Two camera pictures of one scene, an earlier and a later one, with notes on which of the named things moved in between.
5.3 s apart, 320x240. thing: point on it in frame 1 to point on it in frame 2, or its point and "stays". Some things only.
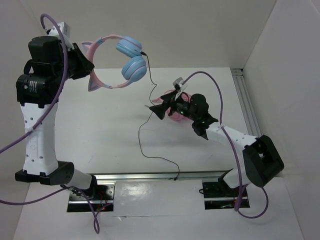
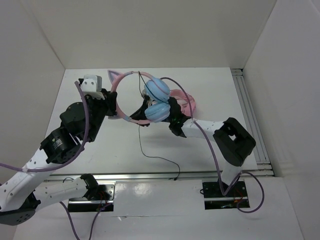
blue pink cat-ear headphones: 129,47 to 156,92
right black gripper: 159,109 to 140,114
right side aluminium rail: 250,114 stays
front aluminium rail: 204,174 stays
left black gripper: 85,65 to 110,102
